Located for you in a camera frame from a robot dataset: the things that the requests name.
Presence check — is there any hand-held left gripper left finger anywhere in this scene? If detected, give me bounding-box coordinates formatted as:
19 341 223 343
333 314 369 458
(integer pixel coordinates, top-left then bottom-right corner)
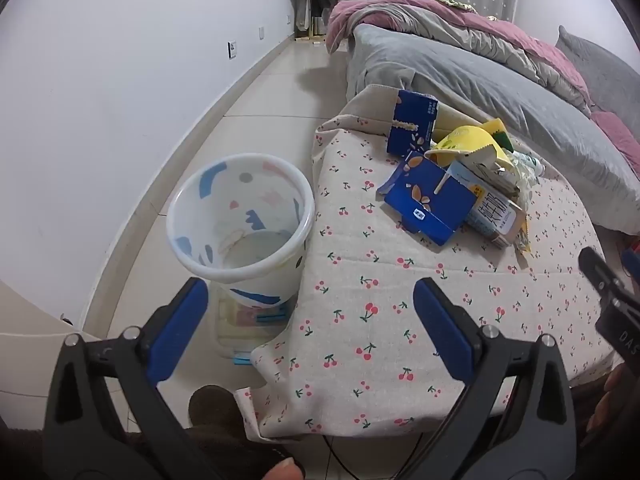
44 276 226 480

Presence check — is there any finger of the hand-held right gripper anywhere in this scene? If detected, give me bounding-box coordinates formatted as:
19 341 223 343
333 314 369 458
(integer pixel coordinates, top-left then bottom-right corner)
622 247 640 282
578 247 640 311

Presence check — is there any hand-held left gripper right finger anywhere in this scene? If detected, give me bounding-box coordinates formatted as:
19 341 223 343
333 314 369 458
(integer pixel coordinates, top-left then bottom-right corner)
400 277 578 480

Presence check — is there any white patterned trash bin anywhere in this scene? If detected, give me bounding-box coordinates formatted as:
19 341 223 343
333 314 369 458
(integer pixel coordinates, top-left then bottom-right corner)
166 153 316 313

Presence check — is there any light blue milk carton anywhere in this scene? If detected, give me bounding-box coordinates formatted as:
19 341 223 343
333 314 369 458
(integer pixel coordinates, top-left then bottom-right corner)
446 160 527 251

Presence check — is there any yellow snack wrapper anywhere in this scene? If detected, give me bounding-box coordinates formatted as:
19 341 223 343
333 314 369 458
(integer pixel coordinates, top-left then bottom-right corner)
429 124 514 172

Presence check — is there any person's right hand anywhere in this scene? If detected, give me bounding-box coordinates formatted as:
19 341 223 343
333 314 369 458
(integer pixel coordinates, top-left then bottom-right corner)
586 362 640 437

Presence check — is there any person's left hand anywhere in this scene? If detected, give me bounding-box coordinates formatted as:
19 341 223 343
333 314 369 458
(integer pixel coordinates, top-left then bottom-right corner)
260 459 306 480

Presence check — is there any clear plastic storage box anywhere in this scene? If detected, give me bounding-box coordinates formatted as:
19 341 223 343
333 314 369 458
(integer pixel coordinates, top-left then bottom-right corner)
214 289 301 367

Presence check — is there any cherry print tablecloth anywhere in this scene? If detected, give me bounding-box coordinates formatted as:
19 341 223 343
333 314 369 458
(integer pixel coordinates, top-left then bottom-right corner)
234 83 622 444

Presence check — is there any foil wrapper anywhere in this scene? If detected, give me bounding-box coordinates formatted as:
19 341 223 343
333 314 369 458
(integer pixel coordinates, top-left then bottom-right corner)
514 219 535 257

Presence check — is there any dark brown slipper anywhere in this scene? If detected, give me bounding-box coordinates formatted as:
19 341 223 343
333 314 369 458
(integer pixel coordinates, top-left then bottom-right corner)
188 385 253 443

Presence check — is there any white green printed wrapper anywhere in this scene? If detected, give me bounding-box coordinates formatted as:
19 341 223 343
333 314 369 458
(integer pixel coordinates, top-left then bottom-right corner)
509 152 544 182

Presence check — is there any white furniture edge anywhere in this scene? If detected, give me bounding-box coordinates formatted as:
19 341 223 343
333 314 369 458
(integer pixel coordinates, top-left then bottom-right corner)
0 279 87 407

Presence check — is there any yellow green sponge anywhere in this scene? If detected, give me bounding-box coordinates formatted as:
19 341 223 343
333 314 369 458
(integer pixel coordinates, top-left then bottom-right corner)
480 117 514 152

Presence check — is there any grey pillow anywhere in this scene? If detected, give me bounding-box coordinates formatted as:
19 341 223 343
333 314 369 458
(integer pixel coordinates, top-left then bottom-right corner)
554 25 640 127

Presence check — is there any grey blanket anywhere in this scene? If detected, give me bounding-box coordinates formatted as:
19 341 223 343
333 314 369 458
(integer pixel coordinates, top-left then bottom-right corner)
344 9 640 237

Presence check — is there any yellow green patterned cloth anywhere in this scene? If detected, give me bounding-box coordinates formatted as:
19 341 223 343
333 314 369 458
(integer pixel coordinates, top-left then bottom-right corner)
416 0 477 14

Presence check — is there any black cable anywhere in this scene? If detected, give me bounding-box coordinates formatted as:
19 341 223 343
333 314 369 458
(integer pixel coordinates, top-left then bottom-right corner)
321 435 362 480

